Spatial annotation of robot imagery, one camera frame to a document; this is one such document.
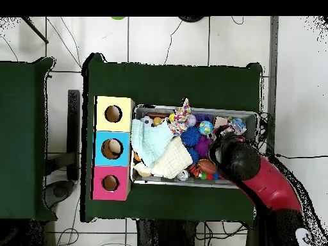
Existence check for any mint green cloth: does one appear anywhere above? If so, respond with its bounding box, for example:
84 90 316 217
130 119 174 168

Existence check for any colourful dotted cloth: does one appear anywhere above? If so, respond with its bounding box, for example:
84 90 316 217
167 98 192 136

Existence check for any cream white cloth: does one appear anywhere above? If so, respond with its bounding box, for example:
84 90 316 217
133 143 193 179

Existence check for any wooden box with three holes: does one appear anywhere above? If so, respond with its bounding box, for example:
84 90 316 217
90 95 136 201

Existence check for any shallow mesh bin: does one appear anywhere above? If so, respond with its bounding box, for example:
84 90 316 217
130 104 259 190

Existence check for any black and white soccer ball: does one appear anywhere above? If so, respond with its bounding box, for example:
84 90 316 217
140 115 154 127

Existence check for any blue spiky ball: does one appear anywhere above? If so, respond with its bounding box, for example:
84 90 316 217
180 126 202 147

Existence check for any white baseball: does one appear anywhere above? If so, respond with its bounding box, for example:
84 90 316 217
186 113 198 127

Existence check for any purple spiky toy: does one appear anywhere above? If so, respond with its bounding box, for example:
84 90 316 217
194 135 212 158

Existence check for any globe print ball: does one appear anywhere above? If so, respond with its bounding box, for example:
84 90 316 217
199 120 214 136

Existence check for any dark green table cloth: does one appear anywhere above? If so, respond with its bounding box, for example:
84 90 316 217
80 52 263 223
0 56 58 222

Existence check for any brown toy football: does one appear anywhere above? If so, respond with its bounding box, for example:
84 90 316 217
198 159 218 175

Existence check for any wooden block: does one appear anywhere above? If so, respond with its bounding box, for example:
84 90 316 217
213 116 229 129

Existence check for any black upright panel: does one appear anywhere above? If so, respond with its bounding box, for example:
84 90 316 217
66 89 81 181

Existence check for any grey round stand foot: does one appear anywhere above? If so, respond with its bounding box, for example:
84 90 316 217
43 179 78 209

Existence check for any black round object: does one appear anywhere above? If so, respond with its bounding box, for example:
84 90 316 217
177 16 206 23

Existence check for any black slanted rod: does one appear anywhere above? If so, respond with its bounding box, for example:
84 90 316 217
20 16 49 44

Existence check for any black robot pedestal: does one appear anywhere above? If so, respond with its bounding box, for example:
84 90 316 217
135 218 199 246

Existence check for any thin black cable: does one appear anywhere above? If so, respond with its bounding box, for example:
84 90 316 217
275 152 328 159

